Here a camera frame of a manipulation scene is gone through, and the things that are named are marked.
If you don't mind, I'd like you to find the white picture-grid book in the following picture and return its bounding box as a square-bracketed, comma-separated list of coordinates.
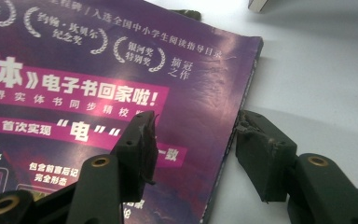
[248, 0, 274, 13]

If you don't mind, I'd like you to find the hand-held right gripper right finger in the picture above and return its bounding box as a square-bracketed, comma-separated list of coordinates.
[235, 110, 298, 203]

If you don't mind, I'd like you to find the purple book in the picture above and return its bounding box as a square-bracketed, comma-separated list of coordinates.
[0, 0, 265, 224]

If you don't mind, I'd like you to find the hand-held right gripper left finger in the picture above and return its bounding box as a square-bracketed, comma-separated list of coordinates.
[110, 110, 159, 203]

